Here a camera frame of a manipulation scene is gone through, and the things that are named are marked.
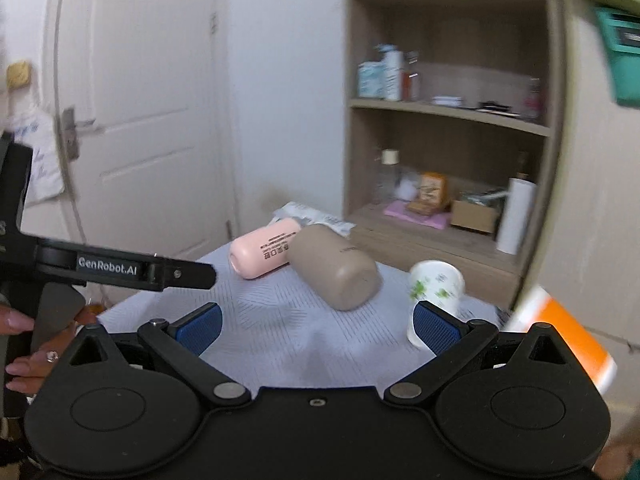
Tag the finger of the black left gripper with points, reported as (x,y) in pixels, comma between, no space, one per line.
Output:
(81,264)

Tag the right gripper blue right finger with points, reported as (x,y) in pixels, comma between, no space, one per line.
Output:
(455,345)

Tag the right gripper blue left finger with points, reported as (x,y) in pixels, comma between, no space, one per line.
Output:
(179,345)

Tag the beige metal tumbler cup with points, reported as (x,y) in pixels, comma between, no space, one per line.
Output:
(340,273)

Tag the white paper cup green print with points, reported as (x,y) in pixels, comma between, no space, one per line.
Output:
(435,289)

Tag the pink tumbler cup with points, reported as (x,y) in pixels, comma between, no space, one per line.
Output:
(263,250)

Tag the person's left hand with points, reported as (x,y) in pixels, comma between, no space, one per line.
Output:
(27,373)

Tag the grey patterned tablecloth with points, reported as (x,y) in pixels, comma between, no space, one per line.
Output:
(276,332)

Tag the small cardboard box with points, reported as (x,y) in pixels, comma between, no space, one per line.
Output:
(474,217)

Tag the white paper towel roll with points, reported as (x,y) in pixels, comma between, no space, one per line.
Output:
(519,204)

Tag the pink cloth on shelf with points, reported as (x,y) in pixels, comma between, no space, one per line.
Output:
(399,210)

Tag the yellow printed box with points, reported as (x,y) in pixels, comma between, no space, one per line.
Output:
(432,195)

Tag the clear bottle beige cap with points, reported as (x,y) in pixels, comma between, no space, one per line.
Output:
(387,174)

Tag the white tissue package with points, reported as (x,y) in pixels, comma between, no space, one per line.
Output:
(308,216)

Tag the white door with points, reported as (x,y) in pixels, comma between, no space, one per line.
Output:
(156,179)

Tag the wooden shelf unit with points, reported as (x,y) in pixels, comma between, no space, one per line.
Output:
(475,60)

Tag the pink small bottle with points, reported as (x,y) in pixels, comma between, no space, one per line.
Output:
(533,101)

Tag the small red bottle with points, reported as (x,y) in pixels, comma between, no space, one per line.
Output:
(411,90)

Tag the teal tissue pack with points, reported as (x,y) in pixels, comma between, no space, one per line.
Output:
(370,80)

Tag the white pump bottle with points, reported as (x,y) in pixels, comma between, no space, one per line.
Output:
(393,60)

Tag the silver door handle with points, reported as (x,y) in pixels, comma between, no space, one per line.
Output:
(72,128)

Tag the paper sheet on wall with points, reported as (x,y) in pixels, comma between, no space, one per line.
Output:
(35,128)

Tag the yellow wall hook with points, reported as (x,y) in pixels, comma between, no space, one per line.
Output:
(18,75)

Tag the teal wall box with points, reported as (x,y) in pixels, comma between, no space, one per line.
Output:
(620,35)

